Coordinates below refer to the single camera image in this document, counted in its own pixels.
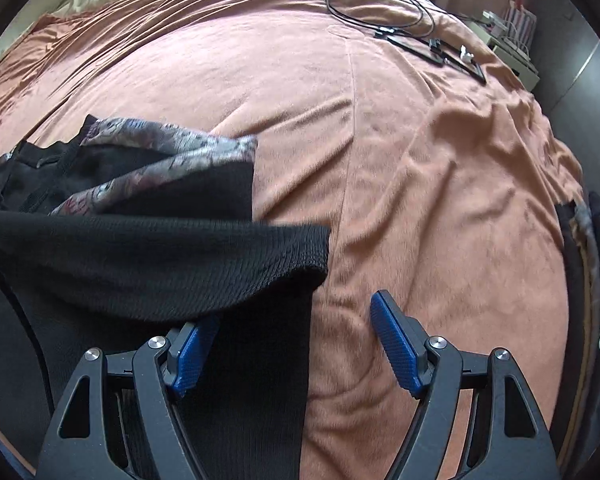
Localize black clothes hanger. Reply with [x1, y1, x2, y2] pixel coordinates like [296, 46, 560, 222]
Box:
[374, 29, 486, 86]

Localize folded black printed shirt stack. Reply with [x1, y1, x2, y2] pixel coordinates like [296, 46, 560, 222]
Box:
[550, 192, 600, 479]

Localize striped gift bag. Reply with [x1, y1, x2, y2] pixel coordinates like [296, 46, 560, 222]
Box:
[503, 0, 538, 54]

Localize white bedside cabinet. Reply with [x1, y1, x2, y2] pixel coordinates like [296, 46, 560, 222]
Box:
[468, 22, 540, 91]

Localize black t-shirt patterned shoulders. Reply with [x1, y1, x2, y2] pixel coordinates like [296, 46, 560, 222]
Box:
[0, 116, 329, 479]

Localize orange-brown bed blanket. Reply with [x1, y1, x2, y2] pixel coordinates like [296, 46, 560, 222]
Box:
[0, 0, 582, 479]

